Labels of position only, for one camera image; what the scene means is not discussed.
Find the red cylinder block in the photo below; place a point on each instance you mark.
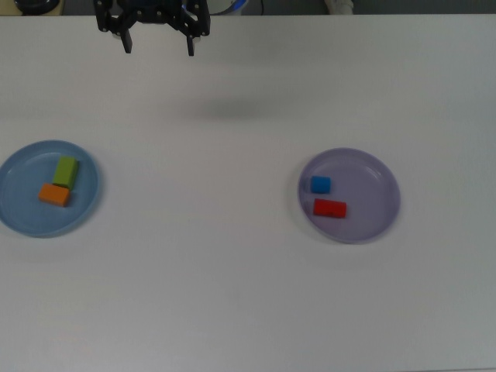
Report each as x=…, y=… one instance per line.
x=329, y=208

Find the black round object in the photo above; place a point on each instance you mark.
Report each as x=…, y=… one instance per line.
x=36, y=4

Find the orange rectangular block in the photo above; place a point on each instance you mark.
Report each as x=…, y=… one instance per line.
x=54, y=195

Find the blue plate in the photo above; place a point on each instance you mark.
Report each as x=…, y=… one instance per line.
x=23, y=217

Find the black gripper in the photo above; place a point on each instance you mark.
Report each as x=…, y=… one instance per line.
x=153, y=13

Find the purple plate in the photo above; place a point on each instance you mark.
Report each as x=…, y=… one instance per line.
x=368, y=186

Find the blue short cylinder block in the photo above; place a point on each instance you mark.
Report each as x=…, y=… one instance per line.
x=321, y=184

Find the green rectangular block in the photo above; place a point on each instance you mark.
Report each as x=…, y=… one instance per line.
x=66, y=172

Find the white crumpled object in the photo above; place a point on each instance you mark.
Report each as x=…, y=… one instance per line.
x=339, y=5

